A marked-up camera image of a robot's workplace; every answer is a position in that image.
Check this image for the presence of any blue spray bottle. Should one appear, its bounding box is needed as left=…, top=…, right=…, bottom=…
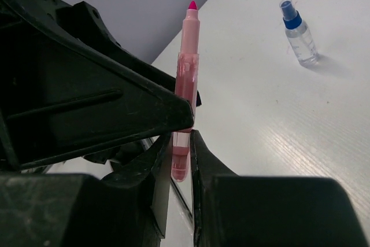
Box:
left=279, top=0, right=319, bottom=67

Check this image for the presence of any pink highlighter pen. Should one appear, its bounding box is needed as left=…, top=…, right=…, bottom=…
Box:
left=171, top=1, right=200, bottom=182

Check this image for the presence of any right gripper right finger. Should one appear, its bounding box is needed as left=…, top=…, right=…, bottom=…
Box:
left=190, top=130, right=368, bottom=246

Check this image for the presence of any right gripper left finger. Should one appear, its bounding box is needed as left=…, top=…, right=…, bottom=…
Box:
left=1, top=134, right=171, bottom=246

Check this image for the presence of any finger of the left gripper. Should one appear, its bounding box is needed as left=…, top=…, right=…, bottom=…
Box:
left=1, top=0, right=193, bottom=170
left=27, top=0, right=203, bottom=108

